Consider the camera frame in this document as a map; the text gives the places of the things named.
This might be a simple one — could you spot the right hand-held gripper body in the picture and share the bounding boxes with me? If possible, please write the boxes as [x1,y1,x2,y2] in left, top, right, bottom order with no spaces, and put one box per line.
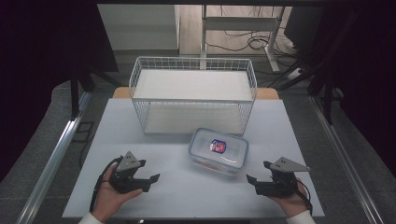
[254,156,312,198]

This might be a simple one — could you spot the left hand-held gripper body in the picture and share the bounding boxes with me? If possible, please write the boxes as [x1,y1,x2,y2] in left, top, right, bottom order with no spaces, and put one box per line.
[108,150,151,194]

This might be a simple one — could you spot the person's right hand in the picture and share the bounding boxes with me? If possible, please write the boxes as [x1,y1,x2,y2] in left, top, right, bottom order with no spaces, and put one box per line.
[269,181,311,218]

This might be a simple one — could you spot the person's left hand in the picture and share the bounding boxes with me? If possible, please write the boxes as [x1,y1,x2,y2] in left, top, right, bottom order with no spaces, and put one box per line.
[91,161,145,224]

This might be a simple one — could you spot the person's right white sleeve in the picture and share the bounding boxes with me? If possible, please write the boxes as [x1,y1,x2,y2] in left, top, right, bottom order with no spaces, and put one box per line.
[285,209,318,224]

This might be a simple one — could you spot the person's white sleeve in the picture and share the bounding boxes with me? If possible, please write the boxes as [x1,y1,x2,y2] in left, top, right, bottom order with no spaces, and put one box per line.
[78,212,106,224]
[285,209,318,224]

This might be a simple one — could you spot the clear plastic lidded container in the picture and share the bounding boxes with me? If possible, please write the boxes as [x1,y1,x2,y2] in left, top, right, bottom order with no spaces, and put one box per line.
[187,127,250,177]

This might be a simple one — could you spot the person's left white sleeve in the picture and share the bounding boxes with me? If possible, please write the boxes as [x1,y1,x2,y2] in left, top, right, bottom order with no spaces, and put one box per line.
[78,212,106,224]

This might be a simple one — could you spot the wooden table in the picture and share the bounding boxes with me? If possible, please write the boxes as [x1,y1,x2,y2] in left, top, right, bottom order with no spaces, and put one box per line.
[111,86,280,101]

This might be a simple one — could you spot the black tripod stand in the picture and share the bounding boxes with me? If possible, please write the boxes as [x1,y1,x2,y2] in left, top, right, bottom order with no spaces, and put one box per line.
[274,46,347,126]
[68,61,123,121]

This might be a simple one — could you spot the white power strip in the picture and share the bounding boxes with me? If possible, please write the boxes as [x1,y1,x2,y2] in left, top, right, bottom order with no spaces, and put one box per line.
[287,67,303,81]

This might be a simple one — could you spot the white cabinet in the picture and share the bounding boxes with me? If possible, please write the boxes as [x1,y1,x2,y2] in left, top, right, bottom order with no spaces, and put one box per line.
[96,4,181,52]

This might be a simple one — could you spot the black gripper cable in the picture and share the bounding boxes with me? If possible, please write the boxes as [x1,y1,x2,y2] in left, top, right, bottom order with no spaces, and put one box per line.
[89,156,123,213]
[294,178,314,217]

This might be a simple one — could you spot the aluminium rail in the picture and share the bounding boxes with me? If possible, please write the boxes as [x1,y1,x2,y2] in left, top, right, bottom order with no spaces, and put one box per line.
[15,91,93,224]
[307,94,386,224]

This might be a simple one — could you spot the white wire basket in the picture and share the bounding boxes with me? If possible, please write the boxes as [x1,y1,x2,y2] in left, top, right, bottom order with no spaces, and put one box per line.
[128,55,259,137]

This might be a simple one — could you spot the black floor cables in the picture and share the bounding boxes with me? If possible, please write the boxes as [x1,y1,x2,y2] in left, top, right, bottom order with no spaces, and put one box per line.
[205,5,301,54]

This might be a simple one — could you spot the white metal stand frame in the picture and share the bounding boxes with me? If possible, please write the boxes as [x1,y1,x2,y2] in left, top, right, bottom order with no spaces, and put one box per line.
[200,4,287,73]

